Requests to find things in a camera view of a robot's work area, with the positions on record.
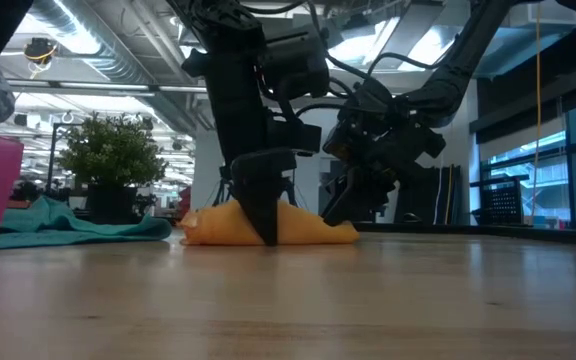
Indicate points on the black flat panels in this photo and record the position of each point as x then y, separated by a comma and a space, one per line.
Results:
433, 195

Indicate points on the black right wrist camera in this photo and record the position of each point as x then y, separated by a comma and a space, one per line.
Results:
335, 145

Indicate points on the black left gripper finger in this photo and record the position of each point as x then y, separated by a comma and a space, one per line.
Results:
263, 190

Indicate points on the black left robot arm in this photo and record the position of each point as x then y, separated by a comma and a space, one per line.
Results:
228, 30

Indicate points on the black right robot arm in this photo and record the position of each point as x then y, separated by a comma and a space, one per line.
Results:
448, 75

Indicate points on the artificial potted plant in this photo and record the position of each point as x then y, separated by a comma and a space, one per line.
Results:
113, 150

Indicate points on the large metal air duct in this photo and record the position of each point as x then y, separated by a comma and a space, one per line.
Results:
543, 45

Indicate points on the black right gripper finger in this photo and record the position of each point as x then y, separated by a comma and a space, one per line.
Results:
363, 187

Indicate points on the orange microfiber towel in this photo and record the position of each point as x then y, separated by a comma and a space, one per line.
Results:
218, 230

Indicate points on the teal microfiber towel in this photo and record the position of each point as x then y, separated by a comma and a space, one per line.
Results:
68, 230

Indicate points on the black perforated metal cart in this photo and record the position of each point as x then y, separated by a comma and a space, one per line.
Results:
500, 202

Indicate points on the linear ceiling light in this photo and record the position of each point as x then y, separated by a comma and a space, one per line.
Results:
93, 86

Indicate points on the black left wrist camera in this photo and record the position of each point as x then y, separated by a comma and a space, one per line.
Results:
295, 137

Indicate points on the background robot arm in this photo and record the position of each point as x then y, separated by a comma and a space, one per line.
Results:
290, 194
224, 192

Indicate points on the black aluminium table frame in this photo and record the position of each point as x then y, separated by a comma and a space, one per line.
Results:
468, 231

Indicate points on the silver ventilation duct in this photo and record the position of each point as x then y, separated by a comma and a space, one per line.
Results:
93, 40

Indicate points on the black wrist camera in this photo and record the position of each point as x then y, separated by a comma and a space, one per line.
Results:
295, 137
335, 145

